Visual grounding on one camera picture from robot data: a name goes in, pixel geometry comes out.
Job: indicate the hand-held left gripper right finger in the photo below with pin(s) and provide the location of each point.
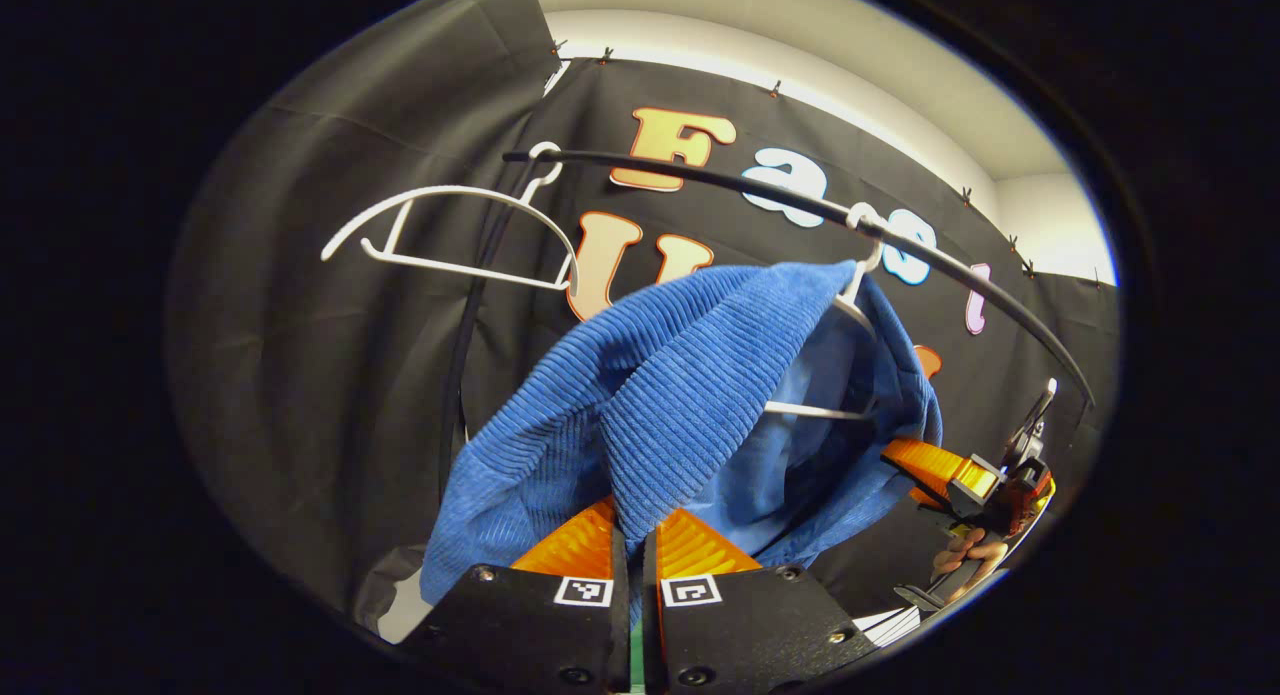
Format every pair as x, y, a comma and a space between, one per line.
740, 625

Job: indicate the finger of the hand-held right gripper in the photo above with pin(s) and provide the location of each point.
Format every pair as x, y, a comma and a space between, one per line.
972, 480

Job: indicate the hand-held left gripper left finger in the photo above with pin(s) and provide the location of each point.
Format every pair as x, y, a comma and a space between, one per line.
540, 635

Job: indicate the white plastic hanger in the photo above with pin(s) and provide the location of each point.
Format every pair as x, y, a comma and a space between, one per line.
815, 411
460, 188

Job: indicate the black clothes rack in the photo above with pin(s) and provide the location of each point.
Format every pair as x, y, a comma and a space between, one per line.
740, 184

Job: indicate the black backdrop cloth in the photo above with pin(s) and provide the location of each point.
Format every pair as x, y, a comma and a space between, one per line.
300, 325

